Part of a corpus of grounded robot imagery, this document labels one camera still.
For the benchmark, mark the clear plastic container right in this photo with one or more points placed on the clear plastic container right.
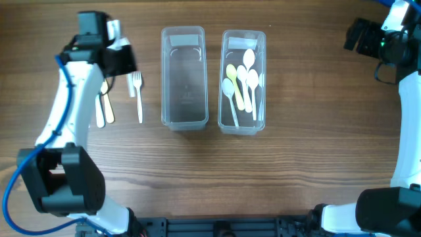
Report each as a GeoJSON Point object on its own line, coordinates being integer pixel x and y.
{"type": "Point", "coordinates": [234, 44]}

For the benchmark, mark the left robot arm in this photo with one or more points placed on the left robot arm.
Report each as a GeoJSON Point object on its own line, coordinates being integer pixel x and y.
{"type": "Point", "coordinates": [60, 176]}

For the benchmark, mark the yellow plastic spoon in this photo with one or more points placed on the yellow plastic spoon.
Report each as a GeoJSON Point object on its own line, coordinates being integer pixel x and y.
{"type": "Point", "coordinates": [231, 73]}

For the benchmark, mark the yellow plastic fork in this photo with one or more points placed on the yellow plastic fork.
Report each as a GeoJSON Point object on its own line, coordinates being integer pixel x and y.
{"type": "Point", "coordinates": [109, 115]}

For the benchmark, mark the clear plastic container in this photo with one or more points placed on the clear plastic container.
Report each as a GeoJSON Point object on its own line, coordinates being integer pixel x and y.
{"type": "Point", "coordinates": [234, 44]}
{"type": "Point", "coordinates": [184, 85]}

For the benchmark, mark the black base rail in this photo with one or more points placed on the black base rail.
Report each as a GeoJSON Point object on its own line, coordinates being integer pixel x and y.
{"type": "Point", "coordinates": [284, 226]}

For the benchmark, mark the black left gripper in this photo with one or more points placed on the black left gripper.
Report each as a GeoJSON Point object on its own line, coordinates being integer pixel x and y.
{"type": "Point", "coordinates": [131, 64]}

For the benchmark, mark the clear plastic container left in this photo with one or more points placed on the clear plastic container left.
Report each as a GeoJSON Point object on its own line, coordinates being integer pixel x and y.
{"type": "Point", "coordinates": [184, 85]}

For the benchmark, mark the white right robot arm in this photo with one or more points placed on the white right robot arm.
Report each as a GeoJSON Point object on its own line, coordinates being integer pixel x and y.
{"type": "Point", "coordinates": [392, 211]}

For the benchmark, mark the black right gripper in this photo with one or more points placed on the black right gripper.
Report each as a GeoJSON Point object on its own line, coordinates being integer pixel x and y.
{"type": "Point", "coordinates": [371, 30]}

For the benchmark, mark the white plastic spoon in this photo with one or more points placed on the white plastic spoon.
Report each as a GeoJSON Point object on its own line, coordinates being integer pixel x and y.
{"type": "Point", "coordinates": [248, 59]}
{"type": "Point", "coordinates": [228, 91]}
{"type": "Point", "coordinates": [242, 76]}
{"type": "Point", "coordinates": [252, 82]}

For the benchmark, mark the white plastic fork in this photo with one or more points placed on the white plastic fork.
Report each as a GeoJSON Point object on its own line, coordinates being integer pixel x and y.
{"type": "Point", "coordinates": [100, 120]}
{"type": "Point", "coordinates": [137, 82]}
{"type": "Point", "coordinates": [131, 89]}

